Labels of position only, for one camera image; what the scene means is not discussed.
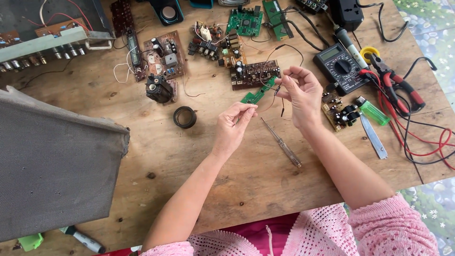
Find person's left hand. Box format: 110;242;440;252
213;102;259;158

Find person's right hand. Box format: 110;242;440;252
274;65;324;131

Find thin black brown wire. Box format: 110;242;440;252
259;44;305;120

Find small board with black knobs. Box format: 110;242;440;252
321;83;362;132

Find black digital multimeter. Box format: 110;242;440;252
313;43;371;96

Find small narrow green circuit board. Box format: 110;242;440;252
241;76;278;105

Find black tape roll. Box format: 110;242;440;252
173;106;197;129

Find dark brown wide circuit board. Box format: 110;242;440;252
230;60;282;91

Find grey soldering iron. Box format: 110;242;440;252
321;4;371;70

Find green transparent lighter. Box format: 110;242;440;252
356;96;391;126

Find yellow solder wick reel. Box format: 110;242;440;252
359;46;380;65

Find flat metal blade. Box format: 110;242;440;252
359;112;389;160

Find green memory stick board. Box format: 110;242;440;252
262;0;294;42

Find brown circuit board with relays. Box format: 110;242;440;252
218;30;248;69

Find black transformer block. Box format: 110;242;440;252
145;74;175;104

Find circuit board with jack sockets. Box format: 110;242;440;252
187;21;229;62

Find black board with coloured sockets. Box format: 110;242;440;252
295;0;328;15

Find black power socket adapter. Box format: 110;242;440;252
328;0;364;32

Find brown circuit board with capacitors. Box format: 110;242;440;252
143;31;186;81

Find square green circuit board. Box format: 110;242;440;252
226;5;264;37

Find magenta shirt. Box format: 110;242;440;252
218;213;301;256

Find black multimeter lead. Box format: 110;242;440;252
370;76;455;185

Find long dark display board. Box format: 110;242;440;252
126;28;147;82

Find red multimeter lead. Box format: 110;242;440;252
358;69;455;170

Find teal box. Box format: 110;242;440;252
189;0;214;10

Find small black teal speaker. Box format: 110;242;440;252
149;0;185;26

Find pink knitted cardigan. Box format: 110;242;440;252
140;193;441;256

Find dark perforated circuit board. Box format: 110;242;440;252
110;0;136;37

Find grey fabric speaker grille panel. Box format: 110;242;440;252
0;85;131;243

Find grey black marker pen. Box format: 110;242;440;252
59;225;106;254

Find grey metal amplifier chassis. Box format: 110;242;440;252
0;0;116;74

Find light green plastic piece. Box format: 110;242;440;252
17;233;44;252

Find clear handle tester screwdriver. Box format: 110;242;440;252
260;117;303;168

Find red black handle pliers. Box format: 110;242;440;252
369;53;426;117

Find black power cable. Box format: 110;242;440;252
355;1;410;43

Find white thin wire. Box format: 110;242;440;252
113;46;143;84

